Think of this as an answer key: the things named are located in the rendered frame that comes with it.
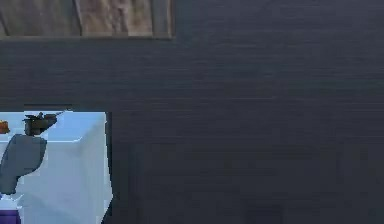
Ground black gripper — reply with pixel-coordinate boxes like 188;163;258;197
22;111;65;137

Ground white table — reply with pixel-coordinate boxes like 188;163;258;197
0;111;114;224

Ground brown framed picture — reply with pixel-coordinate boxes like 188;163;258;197
0;0;175;41

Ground purple object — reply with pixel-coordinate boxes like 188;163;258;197
0;209;22;224

